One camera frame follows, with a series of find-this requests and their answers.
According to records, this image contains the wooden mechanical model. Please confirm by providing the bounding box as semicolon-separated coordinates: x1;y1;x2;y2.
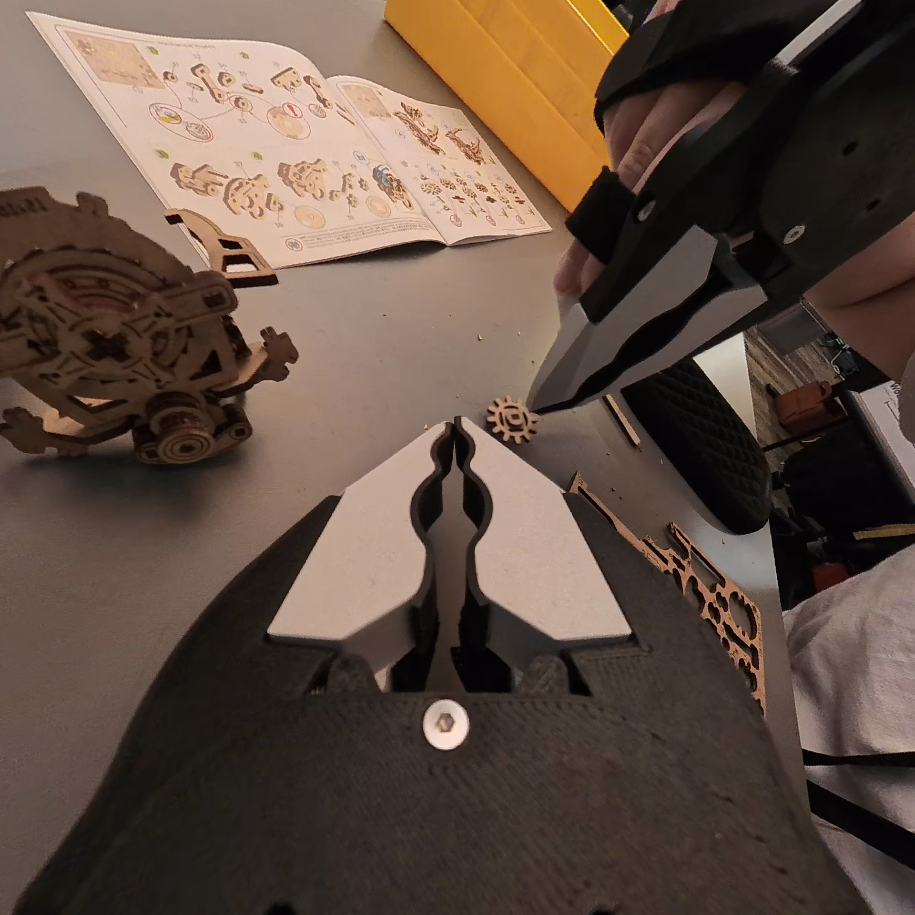
0;186;299;466

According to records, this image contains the wooden parts sheet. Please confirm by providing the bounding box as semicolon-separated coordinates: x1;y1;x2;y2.
568;472;767;716

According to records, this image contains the black strap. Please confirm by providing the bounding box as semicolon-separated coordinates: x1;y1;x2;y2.
806;778;915;859
801;747;915;772

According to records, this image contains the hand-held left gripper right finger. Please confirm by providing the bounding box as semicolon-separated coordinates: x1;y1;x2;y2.
454;416;635;693

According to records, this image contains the brown leather bag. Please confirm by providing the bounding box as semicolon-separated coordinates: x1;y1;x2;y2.
771;379;852;436

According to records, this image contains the open instruction booklet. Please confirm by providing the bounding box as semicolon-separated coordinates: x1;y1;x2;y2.
27;10;553;269

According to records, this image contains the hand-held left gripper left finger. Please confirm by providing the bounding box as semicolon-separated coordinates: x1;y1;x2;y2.
266;420;458;693

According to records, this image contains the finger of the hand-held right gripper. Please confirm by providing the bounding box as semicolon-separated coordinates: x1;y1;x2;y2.
528;229;718;416
539;281;767;416

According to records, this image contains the person's right hand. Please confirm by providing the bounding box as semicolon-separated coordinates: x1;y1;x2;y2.
554;71;748;295

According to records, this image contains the person's white shirt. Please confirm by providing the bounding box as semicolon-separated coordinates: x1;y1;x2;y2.
781;565;915;915

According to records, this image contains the thin wooden strip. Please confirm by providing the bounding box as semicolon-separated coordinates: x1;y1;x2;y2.
604;393;642;447

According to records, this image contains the black quilted cushion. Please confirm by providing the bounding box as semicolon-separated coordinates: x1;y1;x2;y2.
620;357;773;537

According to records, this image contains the person's right forearm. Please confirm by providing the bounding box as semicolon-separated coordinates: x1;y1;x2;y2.
811;211;915;387

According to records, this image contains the yellow plastic bin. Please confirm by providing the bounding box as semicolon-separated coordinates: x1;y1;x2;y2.
384;0;630;213

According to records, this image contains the small wooden gear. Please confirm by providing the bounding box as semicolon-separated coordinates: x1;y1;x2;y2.
486;396;539;446

